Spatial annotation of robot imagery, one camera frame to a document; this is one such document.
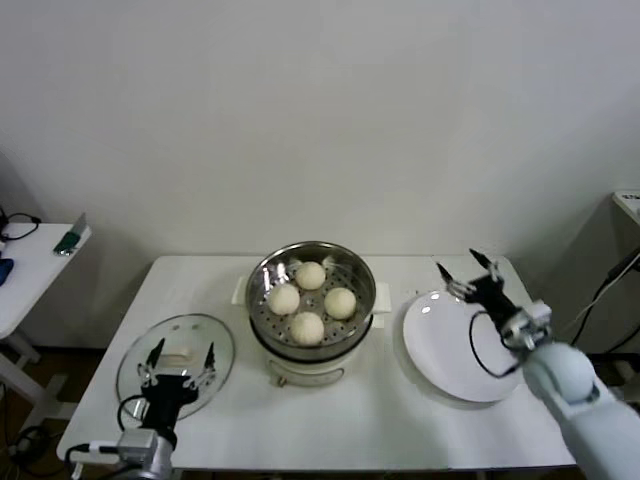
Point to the white side table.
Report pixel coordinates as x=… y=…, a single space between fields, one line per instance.
x=35 y=270

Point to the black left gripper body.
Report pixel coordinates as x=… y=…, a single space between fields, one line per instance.
x=167 y=392

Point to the white round plate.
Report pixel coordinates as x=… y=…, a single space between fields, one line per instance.
x=440 y=350

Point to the white steamed baozi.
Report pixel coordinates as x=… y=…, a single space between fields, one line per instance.
x=306 y=327
x=310 y=275
x=340 y=302
x=284 y=299

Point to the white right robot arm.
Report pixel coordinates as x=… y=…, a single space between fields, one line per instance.
x=565 y=370

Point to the white stand base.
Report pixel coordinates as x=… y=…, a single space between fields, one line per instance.
x=627 y=367

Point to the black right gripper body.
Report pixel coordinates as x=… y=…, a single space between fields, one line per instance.
x=487 y=296

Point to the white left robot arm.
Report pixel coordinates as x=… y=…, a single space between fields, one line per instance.
x=162 y=452

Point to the white electric cooker base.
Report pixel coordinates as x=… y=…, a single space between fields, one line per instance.
x=305 y=372

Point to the blue object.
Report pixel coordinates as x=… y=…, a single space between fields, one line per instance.
x=5 y=270

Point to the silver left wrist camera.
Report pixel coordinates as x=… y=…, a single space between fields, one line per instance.
x=135 y=445

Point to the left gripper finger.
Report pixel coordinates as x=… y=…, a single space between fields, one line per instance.
x=206 y=372
x=149 y=367

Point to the perforated steel steamer basket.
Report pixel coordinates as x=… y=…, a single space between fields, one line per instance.
x=270 y=272

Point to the white cabinet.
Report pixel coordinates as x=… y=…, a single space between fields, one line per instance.
x=625 y=220

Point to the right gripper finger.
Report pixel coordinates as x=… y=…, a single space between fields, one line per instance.
x=491 y=267
x=455 y=286

